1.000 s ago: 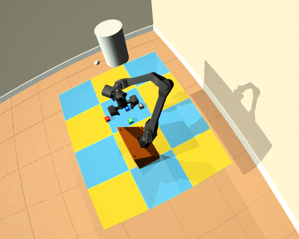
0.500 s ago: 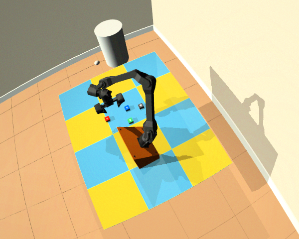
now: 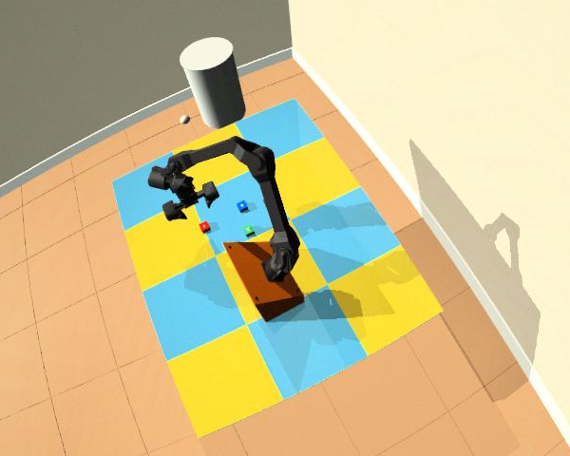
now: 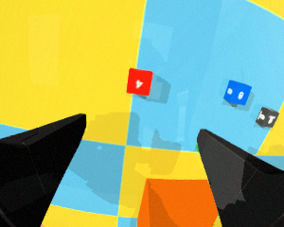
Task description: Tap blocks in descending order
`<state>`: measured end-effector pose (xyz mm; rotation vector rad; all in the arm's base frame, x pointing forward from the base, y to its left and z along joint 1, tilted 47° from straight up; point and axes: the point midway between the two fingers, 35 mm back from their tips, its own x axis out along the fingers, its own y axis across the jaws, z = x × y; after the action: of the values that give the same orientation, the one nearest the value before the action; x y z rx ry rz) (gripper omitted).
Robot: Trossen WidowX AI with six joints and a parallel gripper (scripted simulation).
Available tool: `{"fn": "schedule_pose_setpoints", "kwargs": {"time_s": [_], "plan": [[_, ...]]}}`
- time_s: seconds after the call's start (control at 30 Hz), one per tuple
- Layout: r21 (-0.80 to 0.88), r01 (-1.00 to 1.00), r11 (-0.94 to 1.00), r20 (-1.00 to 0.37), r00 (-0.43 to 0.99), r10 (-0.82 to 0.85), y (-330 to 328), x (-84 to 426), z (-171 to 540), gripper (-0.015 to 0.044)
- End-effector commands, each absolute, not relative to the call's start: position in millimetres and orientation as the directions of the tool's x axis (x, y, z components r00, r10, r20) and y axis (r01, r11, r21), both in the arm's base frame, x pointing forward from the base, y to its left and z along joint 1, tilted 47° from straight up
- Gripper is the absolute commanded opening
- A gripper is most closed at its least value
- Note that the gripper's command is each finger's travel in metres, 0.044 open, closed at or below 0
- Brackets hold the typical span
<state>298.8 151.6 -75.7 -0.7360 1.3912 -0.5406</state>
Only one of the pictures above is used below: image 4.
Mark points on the red block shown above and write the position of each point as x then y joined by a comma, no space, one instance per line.
139,82

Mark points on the blue block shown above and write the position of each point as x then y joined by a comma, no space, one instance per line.
237,92

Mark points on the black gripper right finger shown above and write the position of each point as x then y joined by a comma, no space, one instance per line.
248,192

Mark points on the black block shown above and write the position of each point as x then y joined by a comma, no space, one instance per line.
267,117

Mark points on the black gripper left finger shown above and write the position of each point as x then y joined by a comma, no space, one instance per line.
32,164

